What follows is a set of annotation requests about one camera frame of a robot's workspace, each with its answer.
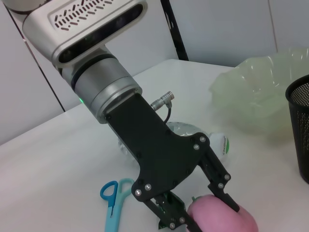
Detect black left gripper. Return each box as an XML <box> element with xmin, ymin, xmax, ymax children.
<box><xmin>105</xmin><ymin>93</ymin><xmax>241</xmax><ymax>232</ymax></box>

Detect green plastic wrapper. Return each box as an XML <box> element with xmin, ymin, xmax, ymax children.
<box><xmin>156</xmin><ymin>192</ymin><xmax>188</xmax><ymax>230</ymax></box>

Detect pink peach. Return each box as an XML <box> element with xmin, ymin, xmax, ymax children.
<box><xmin>187</xmin><ymin>195</ymin><xmax>259</xmax><ymax>232</ymax></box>

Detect clear green-label water bottle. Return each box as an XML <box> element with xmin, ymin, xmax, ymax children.
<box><xmin>117</xmin><ymin>121</ymin><xmax>232</xmax><ymax>165</ymax></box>

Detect blue teal scissors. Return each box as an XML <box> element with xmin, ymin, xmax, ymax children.
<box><xmin>100</xmin><ymin>178</ymin><xmax>136</xmax><ymax>232</ymax></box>

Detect translucent green fruit plate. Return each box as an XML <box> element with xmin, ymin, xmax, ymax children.
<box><xmin>209</xmin><ymin>47</ymin><xmax>309</xmax><ymax>136</ymax></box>

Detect black mesh pen cup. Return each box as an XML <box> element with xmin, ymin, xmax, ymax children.
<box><xmin>285</xmin><ymin>74</ymin><xmax>309</xmax><ymax>184</ymax></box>

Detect left gripper connector cable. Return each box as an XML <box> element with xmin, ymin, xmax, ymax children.
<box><xmin>150</xmin><ymin>90</ymin><xmax>175</xmax><ymax>124</ymax></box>

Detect black wall joint strip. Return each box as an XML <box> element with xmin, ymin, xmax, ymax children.
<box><xmin>160</xmin><ymin>0</ymin><xmax>189</xmax><ymax>61</ymax></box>

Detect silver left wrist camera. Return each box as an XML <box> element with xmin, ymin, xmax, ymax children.
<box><xmin>23</xmin><ymin>0</ymin><xmax>148</xmax><ymax>67</ymax></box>

